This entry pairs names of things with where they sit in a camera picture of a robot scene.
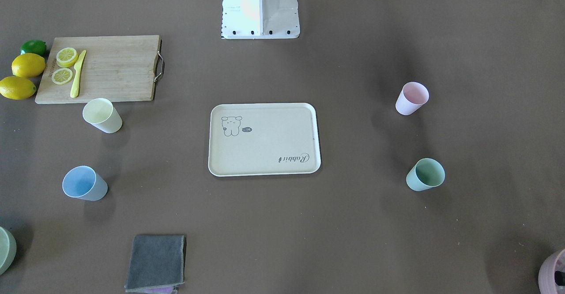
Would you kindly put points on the pink plastic cup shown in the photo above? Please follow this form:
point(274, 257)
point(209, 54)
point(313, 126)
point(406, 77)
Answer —
point(413, 95)

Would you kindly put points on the mint green plastic cup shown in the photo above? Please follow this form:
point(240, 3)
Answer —
point(427, 173)

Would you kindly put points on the pale yellow plastic cup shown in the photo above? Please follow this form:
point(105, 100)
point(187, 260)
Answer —
point(100, 113)

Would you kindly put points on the light blue plastic cup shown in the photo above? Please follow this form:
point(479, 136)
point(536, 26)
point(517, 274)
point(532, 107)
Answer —
point(84, 183)

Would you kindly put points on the cream rabbit serving tray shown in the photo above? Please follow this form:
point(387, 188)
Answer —
point(263, 139)

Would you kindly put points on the bamboo cutting board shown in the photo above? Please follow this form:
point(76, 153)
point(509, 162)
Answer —
point(118, 68)

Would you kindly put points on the grey folded cloth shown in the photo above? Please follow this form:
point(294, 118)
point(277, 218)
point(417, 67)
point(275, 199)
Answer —
point(157, 264)

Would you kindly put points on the yellow plastic knife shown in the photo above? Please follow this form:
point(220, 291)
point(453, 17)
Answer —
point(74, 92)

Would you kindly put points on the lemon slice lower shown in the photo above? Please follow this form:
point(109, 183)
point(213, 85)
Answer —
point(62, 76)

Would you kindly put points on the lemon slice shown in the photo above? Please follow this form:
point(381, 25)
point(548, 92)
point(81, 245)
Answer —
point(66, 57)
point(62, 76)

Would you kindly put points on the lemon slice upper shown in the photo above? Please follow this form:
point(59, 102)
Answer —
point(66, 57)

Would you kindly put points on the green lime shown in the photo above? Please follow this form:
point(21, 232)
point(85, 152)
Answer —
point(34, 46)

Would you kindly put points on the whole yellow lemon upper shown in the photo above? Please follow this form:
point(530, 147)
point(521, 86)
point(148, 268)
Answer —
point(28, 65)

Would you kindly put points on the whole yellow lemon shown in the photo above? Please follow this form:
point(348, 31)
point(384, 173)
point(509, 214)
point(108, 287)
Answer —
point(17, 88)
point(28, 65)

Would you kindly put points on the whole yellow lemon lower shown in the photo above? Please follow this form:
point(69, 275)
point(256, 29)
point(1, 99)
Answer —
point(17, 88)

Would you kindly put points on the pale green bowl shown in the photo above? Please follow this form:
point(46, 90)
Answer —
point(8, 249)

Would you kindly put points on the pink bowl with ice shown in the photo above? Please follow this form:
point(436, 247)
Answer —
point(551, 274)

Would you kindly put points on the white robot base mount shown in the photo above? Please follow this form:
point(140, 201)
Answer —
point(260, 19)

